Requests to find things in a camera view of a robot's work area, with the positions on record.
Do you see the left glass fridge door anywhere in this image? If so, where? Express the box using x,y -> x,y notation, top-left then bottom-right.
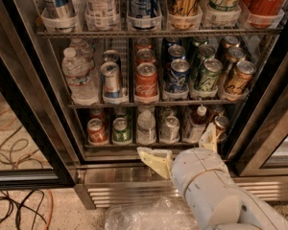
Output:
0,0 -> 78,190

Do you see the bottom brown soda can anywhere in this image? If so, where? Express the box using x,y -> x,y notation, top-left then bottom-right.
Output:
214,116 -> 229,141

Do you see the bottom green soda can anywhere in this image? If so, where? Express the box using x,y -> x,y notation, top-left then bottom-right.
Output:
112,118 -> 132,143

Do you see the clear water bottle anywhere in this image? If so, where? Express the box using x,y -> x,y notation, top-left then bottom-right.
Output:
70,38 -> 95,70
136,110 -> 156,145
61,47 -> 98,105

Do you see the middle wire fridge shelf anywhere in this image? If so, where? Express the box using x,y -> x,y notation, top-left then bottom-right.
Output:
68,100 -> 245,109

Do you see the right glass fridge door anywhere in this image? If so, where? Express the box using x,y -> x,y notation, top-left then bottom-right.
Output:
231,41 -> 288,177

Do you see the red coke can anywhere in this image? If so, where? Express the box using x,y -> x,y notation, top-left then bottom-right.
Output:
135,63 -> 157,98
135,37 -> 153,51
136,48 -> 156,65

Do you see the top golden bottle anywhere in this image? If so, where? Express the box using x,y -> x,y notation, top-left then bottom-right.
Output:
166,0 -> 200,30

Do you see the bottom clear water bottle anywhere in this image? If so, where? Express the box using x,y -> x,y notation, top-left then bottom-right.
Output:
136,110 -> 156,145

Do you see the green soda can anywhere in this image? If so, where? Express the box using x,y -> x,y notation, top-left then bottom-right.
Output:
194,58 -> 223,92
112,118 -> 132,143
192,44 -> 216,67
188,36 -> 208,52

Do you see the bottom tea bottle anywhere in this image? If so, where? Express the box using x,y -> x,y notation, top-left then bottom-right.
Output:
182,105 -> 207,144

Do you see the red coke can front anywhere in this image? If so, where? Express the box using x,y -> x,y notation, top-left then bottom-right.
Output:
135,63 -> 157,98

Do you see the blue pepsi can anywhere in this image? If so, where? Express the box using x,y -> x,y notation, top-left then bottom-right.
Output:
166,58 -> 190,93
162,37 -> 181,50
165,45 -> 186,63

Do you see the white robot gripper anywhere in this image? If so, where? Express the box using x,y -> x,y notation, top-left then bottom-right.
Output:
137,123 -> 235,221

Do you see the top red coke bottle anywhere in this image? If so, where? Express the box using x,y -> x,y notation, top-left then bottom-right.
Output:
239,0 -> 285,29

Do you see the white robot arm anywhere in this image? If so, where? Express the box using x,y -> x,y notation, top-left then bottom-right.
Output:
137,124 -> 288,230

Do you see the rear red bull can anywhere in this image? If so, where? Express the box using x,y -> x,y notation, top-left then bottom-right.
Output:
103,50 -> 121,65

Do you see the clear plastic bin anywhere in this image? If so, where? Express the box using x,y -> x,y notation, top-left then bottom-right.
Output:
105,196 -> 200,230

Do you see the bottom red soda can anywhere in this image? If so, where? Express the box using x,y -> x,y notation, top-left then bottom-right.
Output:
86,118 -> 108,144

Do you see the front red bull can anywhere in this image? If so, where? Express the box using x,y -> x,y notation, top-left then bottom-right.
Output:
101,61 -> 122,99

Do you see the black floor cable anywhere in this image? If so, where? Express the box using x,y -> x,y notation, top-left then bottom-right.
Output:
0,189 -> 48,230

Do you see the front green soda can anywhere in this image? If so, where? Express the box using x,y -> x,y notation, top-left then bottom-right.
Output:
194,58 -> 223,92

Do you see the top white label bottle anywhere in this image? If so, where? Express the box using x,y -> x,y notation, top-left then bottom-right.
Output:
86,0 -> 119,31

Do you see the front brown soda can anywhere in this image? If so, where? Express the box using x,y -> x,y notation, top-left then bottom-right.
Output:
224,60 -> 256,95

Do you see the orange floor cable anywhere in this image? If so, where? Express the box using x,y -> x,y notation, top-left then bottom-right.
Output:
43,189 -> 55,230

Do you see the wire fridge shelf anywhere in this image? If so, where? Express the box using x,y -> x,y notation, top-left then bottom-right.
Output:
36,27 -> 282,38
68,100 -> 245,109

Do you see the upper wire fridge shelf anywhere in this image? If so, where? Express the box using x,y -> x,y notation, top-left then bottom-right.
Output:
36,27 -> 282,38

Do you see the red bull can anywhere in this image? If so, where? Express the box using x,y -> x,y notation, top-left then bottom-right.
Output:
101,61 -> 122,99
103,50 -> 121,65

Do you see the rear clear water bottle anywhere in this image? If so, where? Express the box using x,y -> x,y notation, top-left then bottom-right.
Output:
70,38 -> 95,70

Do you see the brown soda can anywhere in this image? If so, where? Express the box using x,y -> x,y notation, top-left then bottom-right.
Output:
224,60 -> 256,95
218,35 -> 240,54
214,116 -> 229,141
222,46 -> 246,71

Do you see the top blue white bottle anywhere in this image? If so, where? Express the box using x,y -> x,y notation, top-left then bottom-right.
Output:
43,0 -> 75,33

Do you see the bottom silver soda can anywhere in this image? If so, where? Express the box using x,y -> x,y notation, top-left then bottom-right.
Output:
160,116 -> 180,143

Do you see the front blue pepsi can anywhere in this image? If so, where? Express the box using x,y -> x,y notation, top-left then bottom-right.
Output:
166,58 -> 190,93

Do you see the glass fridge door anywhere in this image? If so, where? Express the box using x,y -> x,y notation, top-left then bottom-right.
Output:
0,0 -> 78,190
231,41 -> 288,177

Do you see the front clear water bottle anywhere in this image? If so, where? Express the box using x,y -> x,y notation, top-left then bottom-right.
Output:
61,47 -> 98,105

